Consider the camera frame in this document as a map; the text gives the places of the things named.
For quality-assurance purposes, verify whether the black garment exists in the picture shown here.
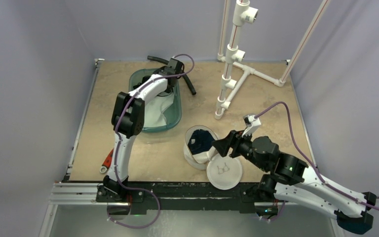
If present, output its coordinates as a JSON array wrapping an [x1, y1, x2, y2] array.
[[157, 87, 175, 97]]

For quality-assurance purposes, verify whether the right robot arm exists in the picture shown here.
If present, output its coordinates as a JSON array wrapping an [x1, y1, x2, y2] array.
[[212, 130, 377, 235]]

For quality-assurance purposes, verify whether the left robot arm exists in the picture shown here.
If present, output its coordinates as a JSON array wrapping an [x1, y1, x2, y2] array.
[[103, 58, 185, 202]]

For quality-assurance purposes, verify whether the black rubber hose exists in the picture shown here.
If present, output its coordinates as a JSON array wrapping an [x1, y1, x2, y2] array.
[[147, 55, 197, 96]]

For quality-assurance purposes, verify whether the pale mint white bra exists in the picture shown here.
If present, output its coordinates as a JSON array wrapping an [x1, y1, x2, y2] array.
[[144, 95, 174, 128]]

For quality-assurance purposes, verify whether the red handled adjustable wrench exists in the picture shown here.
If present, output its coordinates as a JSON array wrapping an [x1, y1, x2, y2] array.
[[99, 149, 114, 174]]

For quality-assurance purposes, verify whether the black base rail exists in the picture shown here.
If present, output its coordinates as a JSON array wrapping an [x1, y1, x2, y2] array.
[[96, 181, 282, 216]]

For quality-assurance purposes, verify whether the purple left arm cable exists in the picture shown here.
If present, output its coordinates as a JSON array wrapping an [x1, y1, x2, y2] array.
[[113, 54, 195, 191]]

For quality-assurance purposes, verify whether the teal transparent plastic tub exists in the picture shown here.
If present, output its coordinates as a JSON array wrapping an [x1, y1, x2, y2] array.
[[142, 83, 182, 133]]

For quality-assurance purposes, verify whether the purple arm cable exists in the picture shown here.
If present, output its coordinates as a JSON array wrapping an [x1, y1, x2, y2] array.
[[113, 54, 195, 191], [254, 101, 379, 216]]

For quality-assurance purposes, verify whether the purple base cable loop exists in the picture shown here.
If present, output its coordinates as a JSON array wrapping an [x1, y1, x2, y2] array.
[[107, 188, 161, 230]]

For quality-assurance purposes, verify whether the navy blue lace bra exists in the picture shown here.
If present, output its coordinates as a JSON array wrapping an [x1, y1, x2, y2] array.
[[187, 129, 216, 155]]

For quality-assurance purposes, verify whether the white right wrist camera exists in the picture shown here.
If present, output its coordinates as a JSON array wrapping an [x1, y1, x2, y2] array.
[[242, 114, 262, 137]]

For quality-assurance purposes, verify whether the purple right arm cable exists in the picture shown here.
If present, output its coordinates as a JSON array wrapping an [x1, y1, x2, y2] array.
[[254, 101, 379, 216]]

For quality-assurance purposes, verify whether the white PVC pipe frame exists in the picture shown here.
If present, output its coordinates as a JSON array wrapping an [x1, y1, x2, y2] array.
[[214, 0, 330, 120]]

